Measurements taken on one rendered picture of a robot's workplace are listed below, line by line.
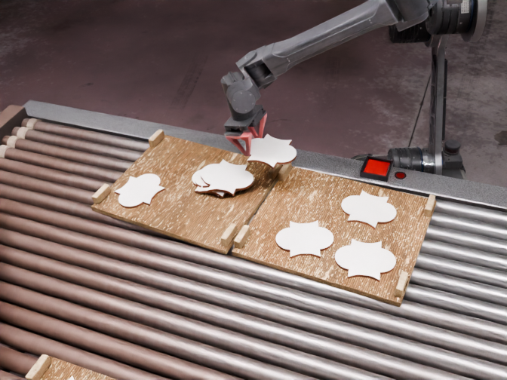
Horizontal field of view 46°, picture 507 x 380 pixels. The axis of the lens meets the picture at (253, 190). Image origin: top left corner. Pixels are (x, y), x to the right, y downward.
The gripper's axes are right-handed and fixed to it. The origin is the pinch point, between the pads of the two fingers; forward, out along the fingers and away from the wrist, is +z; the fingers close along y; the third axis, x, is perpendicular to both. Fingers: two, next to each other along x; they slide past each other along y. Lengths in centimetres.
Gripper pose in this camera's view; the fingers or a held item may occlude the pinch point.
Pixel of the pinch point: (252, 145)
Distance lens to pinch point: 154.4
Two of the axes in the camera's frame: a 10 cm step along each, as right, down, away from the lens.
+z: 2.5, 7.9, 5.6
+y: 4.3, -6.1, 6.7
